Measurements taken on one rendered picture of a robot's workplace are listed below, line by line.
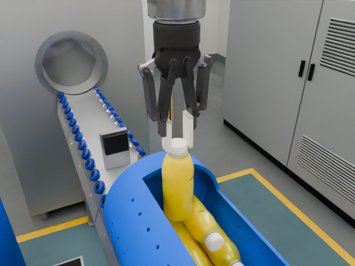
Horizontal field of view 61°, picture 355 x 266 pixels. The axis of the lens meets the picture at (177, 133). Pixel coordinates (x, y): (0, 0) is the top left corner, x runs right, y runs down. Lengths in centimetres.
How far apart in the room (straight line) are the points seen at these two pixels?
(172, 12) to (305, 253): 195
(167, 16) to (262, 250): 50
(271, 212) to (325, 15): 141
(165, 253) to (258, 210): 191
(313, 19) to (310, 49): 20
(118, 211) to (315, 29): 195
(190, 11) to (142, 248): 39
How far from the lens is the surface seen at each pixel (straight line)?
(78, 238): 224
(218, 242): 68
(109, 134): 111
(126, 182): 66
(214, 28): 572
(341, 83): 221
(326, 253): 227
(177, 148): 56
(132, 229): 60
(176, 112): 134
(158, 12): 46
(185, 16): 46
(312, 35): 234
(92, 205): 113
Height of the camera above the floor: 161
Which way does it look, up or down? 29 degrees down
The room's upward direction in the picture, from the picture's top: straight up
